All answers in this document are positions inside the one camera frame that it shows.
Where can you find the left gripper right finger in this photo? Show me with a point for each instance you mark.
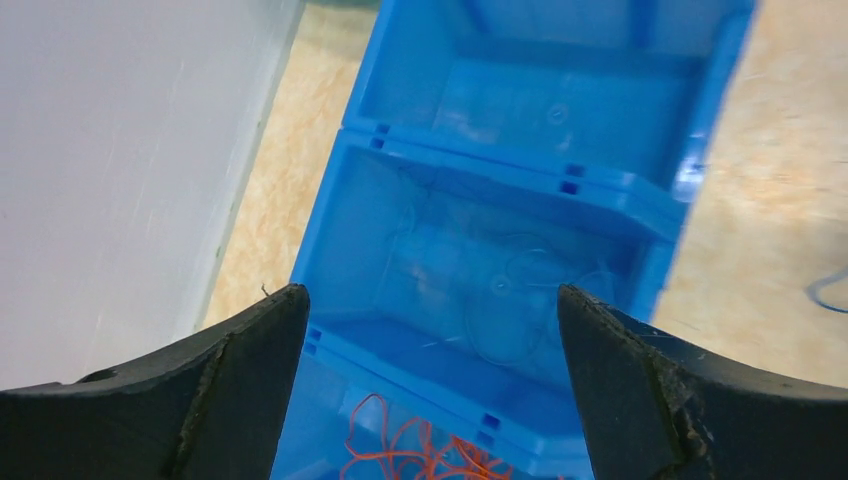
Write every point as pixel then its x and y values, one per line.
pixel 655 406

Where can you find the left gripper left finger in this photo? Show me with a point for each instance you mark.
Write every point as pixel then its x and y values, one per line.
pixel 209 406

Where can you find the blue three-compartment bin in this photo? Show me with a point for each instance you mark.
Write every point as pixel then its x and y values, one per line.
pixel 490 152

